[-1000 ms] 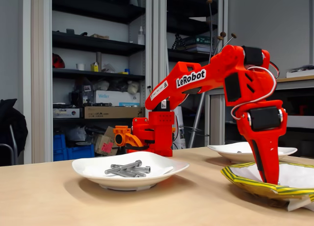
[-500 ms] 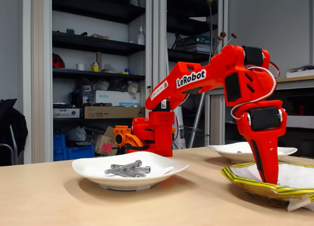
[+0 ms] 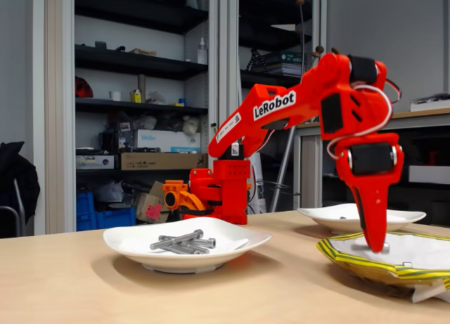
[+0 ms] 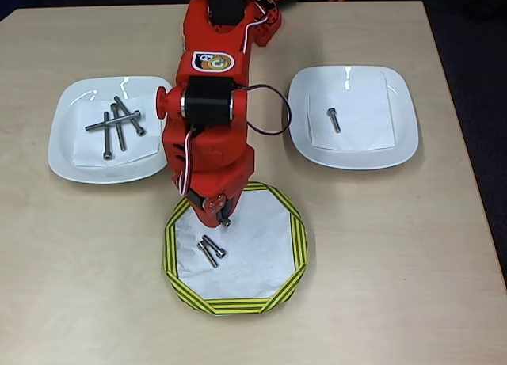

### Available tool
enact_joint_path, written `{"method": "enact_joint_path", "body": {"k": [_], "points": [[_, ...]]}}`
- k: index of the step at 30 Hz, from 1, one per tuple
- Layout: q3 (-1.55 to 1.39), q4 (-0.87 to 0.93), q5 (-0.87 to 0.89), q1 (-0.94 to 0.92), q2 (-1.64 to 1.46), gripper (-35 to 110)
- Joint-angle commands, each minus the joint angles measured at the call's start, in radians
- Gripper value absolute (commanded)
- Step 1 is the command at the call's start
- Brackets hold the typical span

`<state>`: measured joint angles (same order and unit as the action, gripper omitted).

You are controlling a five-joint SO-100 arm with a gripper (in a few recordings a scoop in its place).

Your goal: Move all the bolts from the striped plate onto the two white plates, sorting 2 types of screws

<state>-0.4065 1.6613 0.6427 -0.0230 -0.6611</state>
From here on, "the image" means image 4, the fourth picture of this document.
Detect yellow green striped paper bowl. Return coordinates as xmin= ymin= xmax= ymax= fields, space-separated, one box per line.
xmin=161 ymin=181 xmax=310 ymax=317

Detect white paper napkin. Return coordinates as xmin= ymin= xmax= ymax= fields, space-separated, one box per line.
xmin=307 ymin=71 xmax=396 ymax=151

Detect white square plate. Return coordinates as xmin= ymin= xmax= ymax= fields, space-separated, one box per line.
xmin=47 ymin=75 xmax=173 ymax=185
xmin=287 ymin=65 xmax=420 ymax=171

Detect white red servo cable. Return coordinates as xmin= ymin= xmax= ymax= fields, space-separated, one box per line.
xmin=180 ymin=127 xmax=199 ymax=196

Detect black red servo cable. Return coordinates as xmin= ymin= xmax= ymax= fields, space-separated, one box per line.
xmin=233 ymin=84 xmax=292 ymax=136

